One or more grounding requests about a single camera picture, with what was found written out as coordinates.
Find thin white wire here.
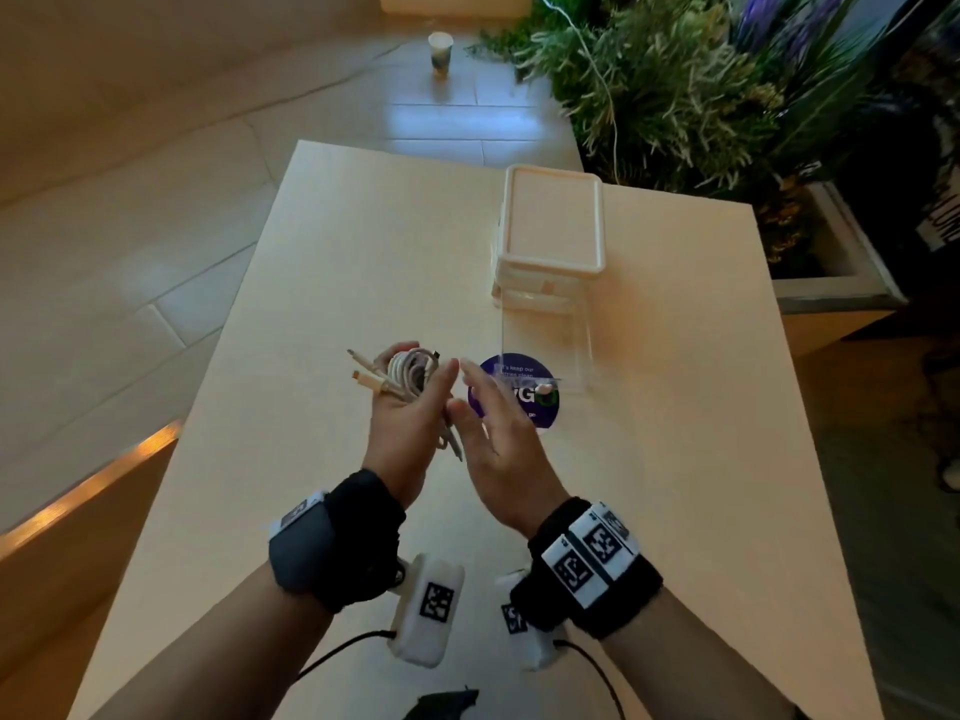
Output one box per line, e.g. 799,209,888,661
535,0,624,185

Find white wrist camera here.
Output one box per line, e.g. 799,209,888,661
387,553,467,670
495,569,573,673

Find black right camera cable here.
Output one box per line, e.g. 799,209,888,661
553,638,628,720

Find white cable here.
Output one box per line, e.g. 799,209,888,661
346,347,466,464

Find beige wooden furniture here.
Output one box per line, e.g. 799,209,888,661
378,0,536,20

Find black camera cable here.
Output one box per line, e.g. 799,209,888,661
295,629,398,684
553,638,628,720

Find green bushy plant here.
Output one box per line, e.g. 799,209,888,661
468,0,960,282

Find person's right hand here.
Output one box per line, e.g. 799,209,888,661
446,358,571,537

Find purple flowers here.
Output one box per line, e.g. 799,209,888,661
731,0,852,62

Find person's right forearm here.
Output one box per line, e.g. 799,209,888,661
598,584,813,720

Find black left wristband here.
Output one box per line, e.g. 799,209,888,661
267,469,408,616

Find wooden bench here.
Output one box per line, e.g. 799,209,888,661
0,419,186,687

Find black left camera cable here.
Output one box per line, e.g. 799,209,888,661
295,629,398,684

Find grey planter box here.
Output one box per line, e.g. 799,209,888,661
768,179,909,361

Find black right wristband with markers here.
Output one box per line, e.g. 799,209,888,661
510,496,666,643

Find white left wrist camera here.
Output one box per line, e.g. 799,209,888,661
387,553,467,670

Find small black object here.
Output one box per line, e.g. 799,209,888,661
403,687,481,720

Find person's left hand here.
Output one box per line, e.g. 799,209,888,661
363,340,460,511

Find clear container with white lid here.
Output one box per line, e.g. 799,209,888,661
491,163,608,395

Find person's left forearm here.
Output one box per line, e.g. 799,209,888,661
88,562,336,720

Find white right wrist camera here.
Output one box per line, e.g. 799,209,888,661
495,569,573,673

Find round purple sticker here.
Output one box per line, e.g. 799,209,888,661
468,353,563,430

